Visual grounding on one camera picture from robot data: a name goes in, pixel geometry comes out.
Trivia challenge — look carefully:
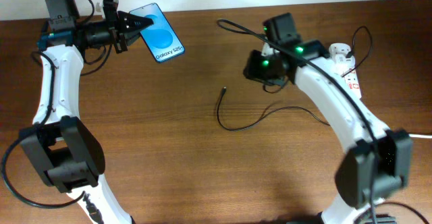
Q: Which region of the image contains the blue Galaxy smartphone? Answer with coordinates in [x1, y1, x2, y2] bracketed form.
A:
[130, 3, 186, 63]

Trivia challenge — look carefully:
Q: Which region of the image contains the white power strip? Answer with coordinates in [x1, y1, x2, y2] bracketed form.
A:
[329, 43, 362, 99]

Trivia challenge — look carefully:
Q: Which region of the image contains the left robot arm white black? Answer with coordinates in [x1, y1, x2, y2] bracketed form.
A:
[20, 0, 153, 223]

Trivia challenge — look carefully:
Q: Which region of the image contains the white USB charger plug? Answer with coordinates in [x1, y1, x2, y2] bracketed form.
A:
[332, 54, 356, 72]

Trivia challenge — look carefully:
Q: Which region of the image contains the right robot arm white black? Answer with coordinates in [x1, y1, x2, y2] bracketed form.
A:
[244, 13, 413, 223]

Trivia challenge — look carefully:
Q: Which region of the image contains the black USB charging cable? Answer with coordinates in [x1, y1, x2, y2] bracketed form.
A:
[216, 26, 373, 132]

